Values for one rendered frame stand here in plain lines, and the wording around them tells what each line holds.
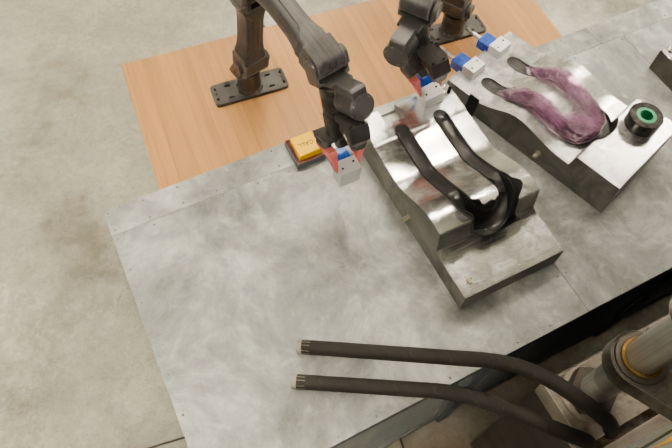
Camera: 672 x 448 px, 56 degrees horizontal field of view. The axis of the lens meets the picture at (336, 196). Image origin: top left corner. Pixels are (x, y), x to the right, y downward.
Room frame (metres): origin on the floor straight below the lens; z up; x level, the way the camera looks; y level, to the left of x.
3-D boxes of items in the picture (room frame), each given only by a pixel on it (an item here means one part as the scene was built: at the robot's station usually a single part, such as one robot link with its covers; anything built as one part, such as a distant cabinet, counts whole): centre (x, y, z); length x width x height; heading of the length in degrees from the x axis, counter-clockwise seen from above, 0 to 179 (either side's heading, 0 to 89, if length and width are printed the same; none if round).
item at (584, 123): (1.05, -0.53, 0.90); 0.26 x 0.18 x 0.08; 47
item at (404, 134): (0.82, -0.27, 0.92); 0.35 x 0.16 x 0.09; 30
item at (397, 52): (1.01, -0.13, 1.13); 0.12 x 0.09 x 0.12; 154
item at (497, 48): (1.27, -0.37, 0.86); 0.13 x 0.05 x 0.05; 47
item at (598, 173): (1.05, -0.54, 0.86); 0.50 x 0.26 x 0.11; 47
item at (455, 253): (0.80, -0.27, 0.87); 0.50 x 0.26 x 0.14; 30
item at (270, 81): (1.10, 0.25, 0.84); 0.20 x 0.07 x 0.08; 115
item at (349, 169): (0.81, 0.00, 0.93); 0.13 x 0.05 x 0.05; 30
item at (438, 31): (1.35, -0.30, 0.84); 0.20 x 0.07 x 0.08; 115
